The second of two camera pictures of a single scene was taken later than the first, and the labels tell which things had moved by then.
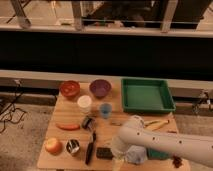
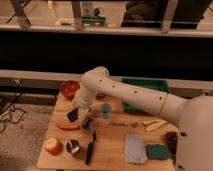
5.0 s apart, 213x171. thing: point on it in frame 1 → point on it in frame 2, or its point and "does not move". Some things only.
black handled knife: x=89 y=149 does not move
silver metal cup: x=73 y=146 does not move
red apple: x=53 y=146 does not move
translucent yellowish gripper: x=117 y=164 → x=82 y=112
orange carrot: x=67 y=126 does not move
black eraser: x=104 y=153 → x=73 y=115
